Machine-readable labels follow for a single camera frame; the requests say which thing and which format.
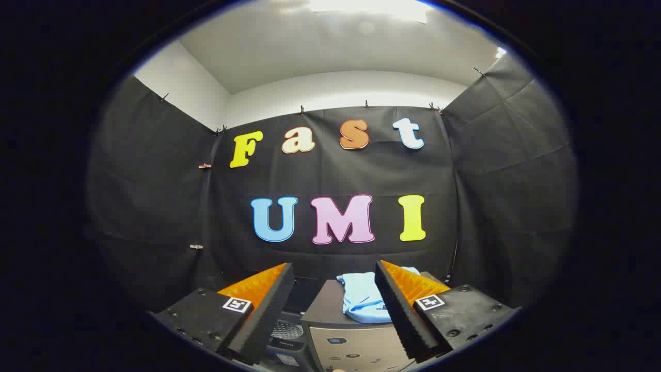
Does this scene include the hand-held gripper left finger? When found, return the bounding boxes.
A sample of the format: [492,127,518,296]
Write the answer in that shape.
[154,262,295,366]

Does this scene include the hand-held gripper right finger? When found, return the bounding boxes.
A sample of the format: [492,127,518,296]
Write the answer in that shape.
[374,259,520,362]

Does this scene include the small grey washing machine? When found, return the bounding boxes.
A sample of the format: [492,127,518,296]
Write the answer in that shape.
[263,275,321,370]

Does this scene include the light blue shirt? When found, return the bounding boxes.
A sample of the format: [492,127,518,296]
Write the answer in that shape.
[337,267,421,324]

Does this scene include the black backdrop cloth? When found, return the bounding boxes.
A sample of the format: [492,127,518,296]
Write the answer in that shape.
[87,52,578,316]

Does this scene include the ceiling light panel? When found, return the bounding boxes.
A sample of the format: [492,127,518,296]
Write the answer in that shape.
[310,0,428,24]

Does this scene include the black cable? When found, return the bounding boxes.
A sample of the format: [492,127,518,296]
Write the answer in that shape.
[445,240,460,285]

